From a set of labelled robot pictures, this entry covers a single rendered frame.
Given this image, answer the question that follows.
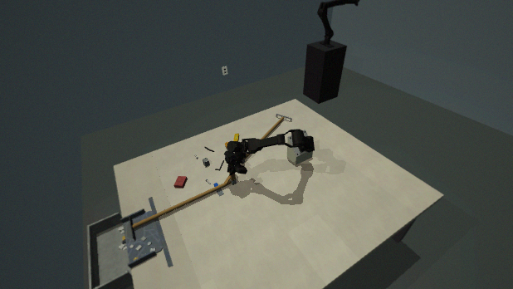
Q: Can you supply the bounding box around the red rectangular block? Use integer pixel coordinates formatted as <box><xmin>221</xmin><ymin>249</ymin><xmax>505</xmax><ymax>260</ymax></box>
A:
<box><xmin>174</xmin><ymin>176</ymin><xmax>187</xmax><ymax>188</ymax></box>

